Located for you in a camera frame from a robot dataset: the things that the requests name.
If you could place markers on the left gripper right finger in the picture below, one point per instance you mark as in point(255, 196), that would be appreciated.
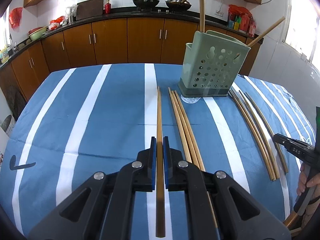
point(217, 206)

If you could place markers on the brown lower kitchen cabinets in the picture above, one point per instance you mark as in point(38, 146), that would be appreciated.
point(119, 40)

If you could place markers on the red bag hanging on wall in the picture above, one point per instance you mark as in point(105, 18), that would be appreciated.
point(15, 17)

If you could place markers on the dark wooden chopstick group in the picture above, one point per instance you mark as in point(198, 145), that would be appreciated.
point(271, 133)

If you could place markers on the green perforated utensil holder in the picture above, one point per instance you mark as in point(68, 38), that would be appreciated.
point(211, 63)

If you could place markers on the blue white striped tablecloth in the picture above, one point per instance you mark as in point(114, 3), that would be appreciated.
point(98, 118)

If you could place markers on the red plastic bag on counter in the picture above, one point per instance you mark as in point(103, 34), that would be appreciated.
point(240, 19)

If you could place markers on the dark wooden cutting board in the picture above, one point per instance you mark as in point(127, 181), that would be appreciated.
point(89, 8)

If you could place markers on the black wok with lid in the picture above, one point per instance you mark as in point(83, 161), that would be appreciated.
point(178, 5)

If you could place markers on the black kitchen countertop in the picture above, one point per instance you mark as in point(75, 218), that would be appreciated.
point(132, 12)

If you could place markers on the person's right hand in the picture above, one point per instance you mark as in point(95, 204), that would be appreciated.
point(304, 182)

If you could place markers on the red white bag on counter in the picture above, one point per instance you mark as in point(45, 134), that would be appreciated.
point(54, 24)

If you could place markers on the green basin on counter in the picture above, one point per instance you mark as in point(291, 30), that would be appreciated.
point(36, 33)

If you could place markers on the black wok left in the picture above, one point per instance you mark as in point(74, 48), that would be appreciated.
point(146, 4)

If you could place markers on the red bottle on counter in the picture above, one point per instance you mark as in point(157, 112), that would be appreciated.
point(107, 7)

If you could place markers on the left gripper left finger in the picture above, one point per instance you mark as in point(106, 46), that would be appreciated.
point(101, 207)

